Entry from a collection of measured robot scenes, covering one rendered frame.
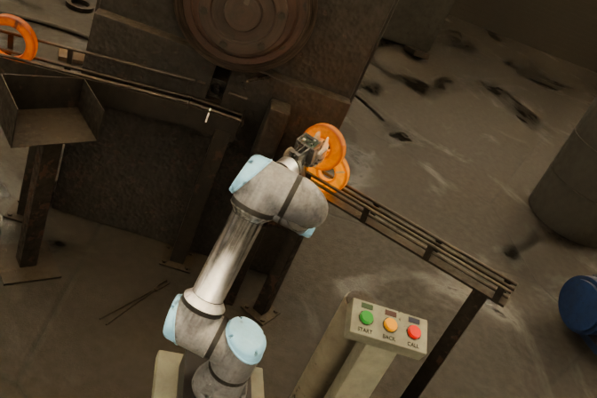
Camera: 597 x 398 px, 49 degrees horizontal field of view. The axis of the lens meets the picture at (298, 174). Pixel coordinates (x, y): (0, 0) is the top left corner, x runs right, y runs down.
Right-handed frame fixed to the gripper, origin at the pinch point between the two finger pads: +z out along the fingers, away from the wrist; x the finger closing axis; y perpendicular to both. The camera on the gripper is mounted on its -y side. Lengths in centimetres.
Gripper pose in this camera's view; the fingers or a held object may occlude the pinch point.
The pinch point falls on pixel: (325, 142)
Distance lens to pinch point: 217.0
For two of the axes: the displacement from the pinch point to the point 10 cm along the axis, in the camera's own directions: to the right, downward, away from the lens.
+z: 5.8, -4.8, 6.6
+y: 1.9, -7.1, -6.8
